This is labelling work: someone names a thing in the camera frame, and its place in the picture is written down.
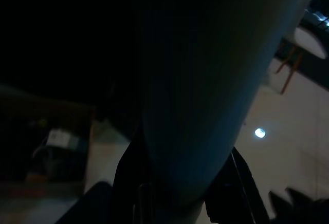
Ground white chair with wooden legs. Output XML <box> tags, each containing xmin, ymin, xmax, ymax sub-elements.
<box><xmin>267</xmin><ymin>25</ymin><xmax>329</xmax><ymax>96</ymax></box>

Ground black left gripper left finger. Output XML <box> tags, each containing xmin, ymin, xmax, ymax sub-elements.
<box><xmin>114</xmin><ymin>130</ymin><xmax>155</xmax><ymax>224</ymax></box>

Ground white labelled dark block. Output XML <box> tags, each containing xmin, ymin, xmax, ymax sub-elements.
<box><xmin>47</xmin><ymin>128</ymin><xmax>72</xmax><ymax>148</ymax></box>

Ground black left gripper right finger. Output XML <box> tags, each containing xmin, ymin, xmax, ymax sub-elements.
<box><xmin>205</xmin><ymin>146</ymin><xmax>271</xmax><ymax>224</ymax></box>

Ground brown cardboard box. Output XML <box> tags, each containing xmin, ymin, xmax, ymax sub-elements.
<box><xmin>0</xmin><ymin>98</ymin><xmax>97</xmax><ymax>192</ymax></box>

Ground grey-handled broom with white head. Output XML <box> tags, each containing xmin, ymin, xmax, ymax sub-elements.
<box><xmin>136</xmin><ymin>0</ymin><xmax>315</xmax><ymax>224</ymax></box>

